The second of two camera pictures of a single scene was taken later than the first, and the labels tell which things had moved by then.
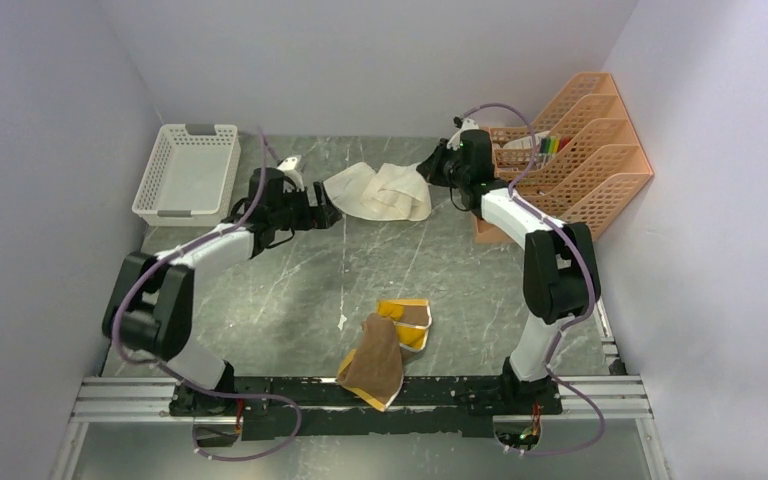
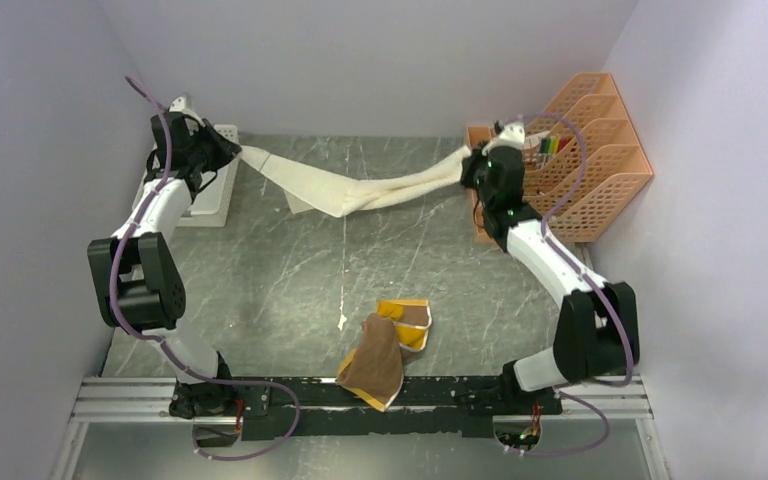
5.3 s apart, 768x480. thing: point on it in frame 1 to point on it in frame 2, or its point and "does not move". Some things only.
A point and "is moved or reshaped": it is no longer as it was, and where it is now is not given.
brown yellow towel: (373, 372) does not move
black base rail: (293, 407) does not move
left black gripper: (321, 217) to (225, 148)
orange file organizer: (582, 161) does not move
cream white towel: (392, 193) is moved or reshaped
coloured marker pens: (548, 148) does not move
